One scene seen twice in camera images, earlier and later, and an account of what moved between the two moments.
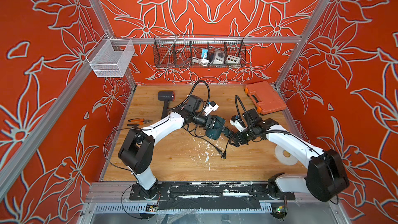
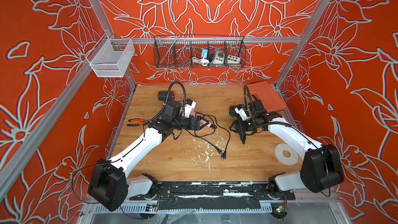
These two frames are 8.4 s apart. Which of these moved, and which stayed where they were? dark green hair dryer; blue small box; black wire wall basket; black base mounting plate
Moved: dark green hair dryer
Stayed: blue small box; black wire wall basket; black base mounting plate
